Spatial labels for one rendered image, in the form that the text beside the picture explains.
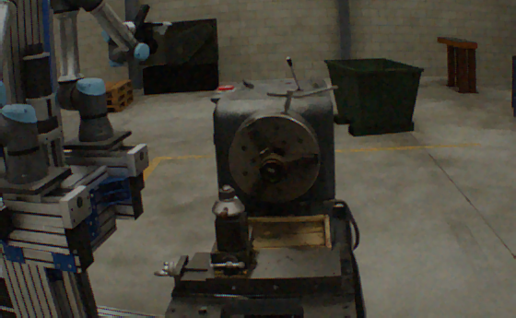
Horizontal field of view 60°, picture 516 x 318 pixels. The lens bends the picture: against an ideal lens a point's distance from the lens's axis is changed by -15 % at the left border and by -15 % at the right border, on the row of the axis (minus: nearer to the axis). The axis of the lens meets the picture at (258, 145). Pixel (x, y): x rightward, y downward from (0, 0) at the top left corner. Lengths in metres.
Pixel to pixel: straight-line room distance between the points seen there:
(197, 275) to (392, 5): 10.88
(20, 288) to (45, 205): 0.66
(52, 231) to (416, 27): 11.04
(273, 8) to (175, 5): 2.23
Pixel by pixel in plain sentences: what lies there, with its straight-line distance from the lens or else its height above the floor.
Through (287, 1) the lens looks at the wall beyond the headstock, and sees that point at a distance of 11.65.
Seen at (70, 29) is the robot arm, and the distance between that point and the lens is 2.07.
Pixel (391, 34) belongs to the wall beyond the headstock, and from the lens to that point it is 11.90.
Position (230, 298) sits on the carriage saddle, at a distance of 1.29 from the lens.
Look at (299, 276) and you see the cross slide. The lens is 1.26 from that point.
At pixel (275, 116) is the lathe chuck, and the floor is 1.23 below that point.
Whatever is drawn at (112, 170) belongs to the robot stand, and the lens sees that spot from 1.97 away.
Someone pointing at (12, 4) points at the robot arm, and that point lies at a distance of 1.52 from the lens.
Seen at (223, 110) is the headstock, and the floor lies 1.23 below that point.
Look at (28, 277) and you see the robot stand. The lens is 2.05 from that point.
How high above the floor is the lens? 1.59
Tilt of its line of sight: 15 degrees down
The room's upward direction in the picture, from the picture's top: 3 degrees counter-clockwise
